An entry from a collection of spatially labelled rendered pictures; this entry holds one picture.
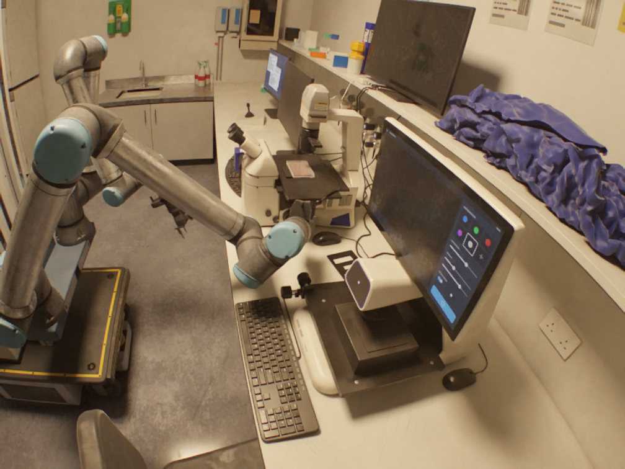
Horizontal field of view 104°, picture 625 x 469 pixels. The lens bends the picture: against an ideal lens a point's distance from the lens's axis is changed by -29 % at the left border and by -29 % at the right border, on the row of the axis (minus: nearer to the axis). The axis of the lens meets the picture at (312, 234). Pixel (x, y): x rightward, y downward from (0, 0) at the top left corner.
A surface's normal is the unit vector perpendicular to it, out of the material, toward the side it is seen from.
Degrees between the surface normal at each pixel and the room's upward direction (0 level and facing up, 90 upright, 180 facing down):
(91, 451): 0
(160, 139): 90
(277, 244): 61
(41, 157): 84
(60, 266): 0
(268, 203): 90
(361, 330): 0
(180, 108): 90
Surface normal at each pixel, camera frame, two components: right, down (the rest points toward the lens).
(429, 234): -0.96, 0.10
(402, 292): 0.38, 0.47
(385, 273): 0.26, -0.80
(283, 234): -0.07, 0.11
